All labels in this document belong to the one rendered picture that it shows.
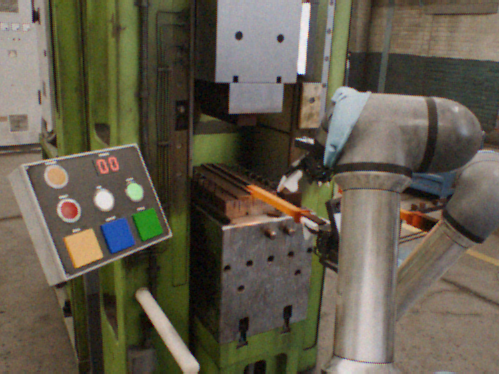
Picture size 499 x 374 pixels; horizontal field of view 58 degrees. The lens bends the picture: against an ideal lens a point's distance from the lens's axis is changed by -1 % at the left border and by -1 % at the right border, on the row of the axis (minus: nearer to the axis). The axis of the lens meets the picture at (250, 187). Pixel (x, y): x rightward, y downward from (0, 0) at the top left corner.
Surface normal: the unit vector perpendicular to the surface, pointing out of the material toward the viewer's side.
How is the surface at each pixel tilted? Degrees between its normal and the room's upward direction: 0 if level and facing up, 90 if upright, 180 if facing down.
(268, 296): 90
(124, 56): 90
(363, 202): 66
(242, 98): 90
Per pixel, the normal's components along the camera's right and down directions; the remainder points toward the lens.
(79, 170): 0.73, -0.29
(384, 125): -0.06, -0.16
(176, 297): 0.50, 0.28
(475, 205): -0.39, -0.18
